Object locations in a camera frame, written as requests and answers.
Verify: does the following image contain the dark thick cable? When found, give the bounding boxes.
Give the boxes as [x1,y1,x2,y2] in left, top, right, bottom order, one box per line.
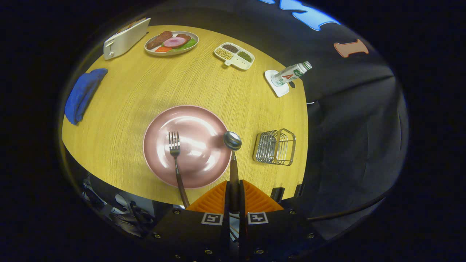
[308,193,392,222]

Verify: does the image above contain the pink ham slice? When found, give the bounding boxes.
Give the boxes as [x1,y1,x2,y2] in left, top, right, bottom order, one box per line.
[163,36,187,48]

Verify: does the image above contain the white bottle with green cap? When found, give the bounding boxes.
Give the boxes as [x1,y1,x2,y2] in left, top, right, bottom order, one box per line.
[271,61,313,87]

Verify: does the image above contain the grey food plate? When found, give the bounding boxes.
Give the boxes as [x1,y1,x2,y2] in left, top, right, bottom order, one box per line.
[145,31,200,56]

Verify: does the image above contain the fork with brown handle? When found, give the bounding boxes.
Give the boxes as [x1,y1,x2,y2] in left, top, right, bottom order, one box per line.
[168,131,190,209]

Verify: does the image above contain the spoon with brown handle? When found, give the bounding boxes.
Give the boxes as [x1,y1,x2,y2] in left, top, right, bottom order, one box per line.
[223,131,242,213]

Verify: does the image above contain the white square coaster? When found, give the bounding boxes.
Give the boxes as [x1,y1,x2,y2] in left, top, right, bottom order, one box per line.
[264,70,290,98]

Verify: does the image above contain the metal wire rack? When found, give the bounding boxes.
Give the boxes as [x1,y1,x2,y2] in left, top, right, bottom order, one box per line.
[252,128,296,166]

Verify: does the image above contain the green lettuce leaf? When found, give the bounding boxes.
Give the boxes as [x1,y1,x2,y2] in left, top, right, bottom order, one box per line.
[178,38,198,51]

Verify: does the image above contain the blue folded cloth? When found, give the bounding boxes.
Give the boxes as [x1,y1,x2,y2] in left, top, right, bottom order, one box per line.
[64,68,108,126]

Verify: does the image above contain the pink plate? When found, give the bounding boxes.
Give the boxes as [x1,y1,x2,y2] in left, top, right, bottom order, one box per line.
[143,105,233,189]

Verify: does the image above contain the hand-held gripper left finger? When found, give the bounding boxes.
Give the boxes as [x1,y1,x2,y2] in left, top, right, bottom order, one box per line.
[151,180,231,262]

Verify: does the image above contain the white divided dish with grains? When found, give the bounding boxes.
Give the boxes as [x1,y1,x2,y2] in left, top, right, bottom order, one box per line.
[214,42,255,70]

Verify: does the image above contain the white toaster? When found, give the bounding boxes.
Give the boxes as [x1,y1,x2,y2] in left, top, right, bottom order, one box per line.
[103,17,151,60]

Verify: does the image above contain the brown toast slice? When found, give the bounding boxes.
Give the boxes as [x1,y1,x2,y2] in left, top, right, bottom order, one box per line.
[122,18,147,32]

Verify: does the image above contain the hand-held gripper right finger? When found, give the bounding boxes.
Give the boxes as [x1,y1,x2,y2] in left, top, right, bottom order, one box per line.
[238,179,323,262]

